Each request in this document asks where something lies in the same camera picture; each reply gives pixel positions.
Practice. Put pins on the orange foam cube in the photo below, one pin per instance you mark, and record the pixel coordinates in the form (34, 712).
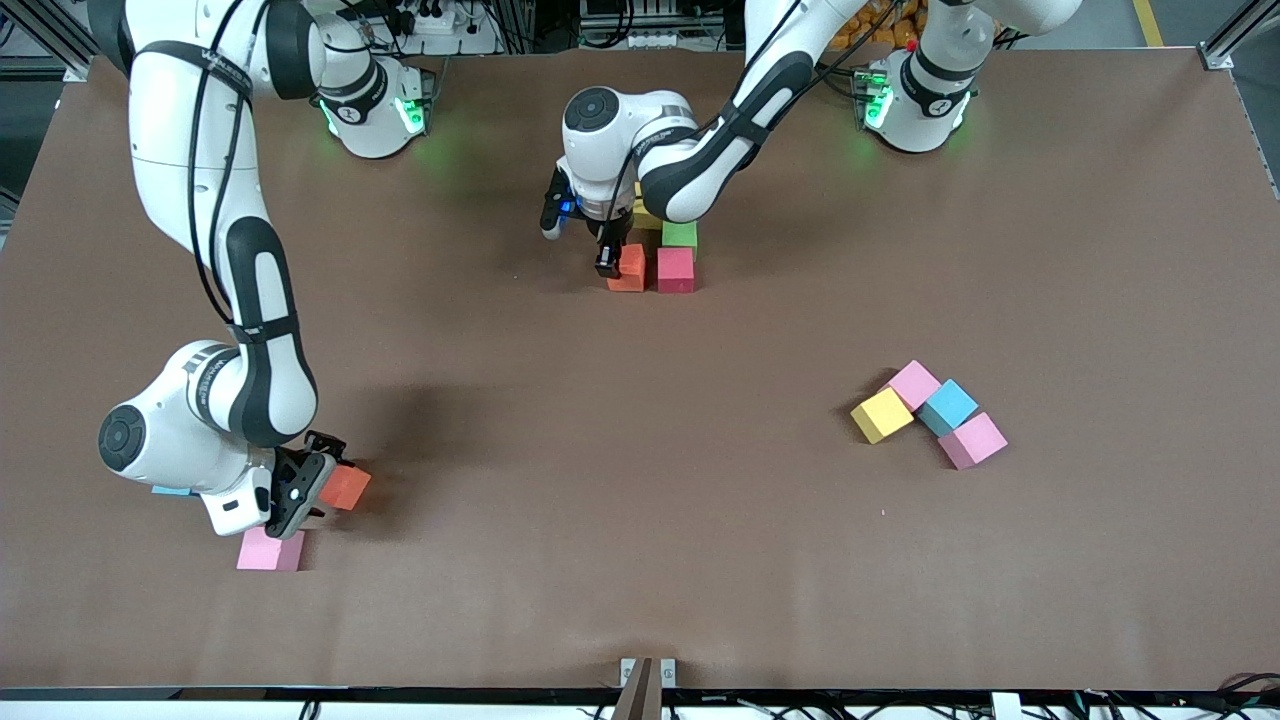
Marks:
(348, 488)
(632, 270)

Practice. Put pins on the yellow foam cube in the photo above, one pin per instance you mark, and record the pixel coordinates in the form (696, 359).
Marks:
(881, 411)
(645, 218)

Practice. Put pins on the red foam cube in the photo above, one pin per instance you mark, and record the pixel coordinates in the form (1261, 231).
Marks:
(676, 270)

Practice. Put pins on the green foam cube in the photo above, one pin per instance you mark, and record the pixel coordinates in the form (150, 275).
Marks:
(680, 234)

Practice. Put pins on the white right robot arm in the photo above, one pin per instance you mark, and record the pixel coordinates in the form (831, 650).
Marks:
(125, 438)

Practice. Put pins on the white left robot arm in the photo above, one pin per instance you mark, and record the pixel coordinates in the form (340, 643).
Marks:
(592, 108)

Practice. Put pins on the pink foam cube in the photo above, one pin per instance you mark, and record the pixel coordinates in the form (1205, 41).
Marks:
(972, 438)
(265, 550)
(914, 383)

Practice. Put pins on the blue foam cube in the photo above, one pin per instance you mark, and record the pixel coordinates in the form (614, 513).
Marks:
(172, 490)
(948, 403)

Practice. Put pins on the white terminal strip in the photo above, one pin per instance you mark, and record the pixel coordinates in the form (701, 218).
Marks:
(660, 40)

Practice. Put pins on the white power strip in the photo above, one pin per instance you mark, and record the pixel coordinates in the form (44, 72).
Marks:
(460, 42)

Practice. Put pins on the brown table cover sheet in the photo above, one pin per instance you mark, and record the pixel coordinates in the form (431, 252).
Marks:
(640, 550)

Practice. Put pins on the bag of orange items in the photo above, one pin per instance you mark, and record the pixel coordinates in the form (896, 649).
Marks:
(890, 25)

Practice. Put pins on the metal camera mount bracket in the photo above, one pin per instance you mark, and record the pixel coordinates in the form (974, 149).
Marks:
(648, 690)

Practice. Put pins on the aluminium frame profile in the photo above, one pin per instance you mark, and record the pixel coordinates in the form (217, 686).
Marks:
(1240, 30)

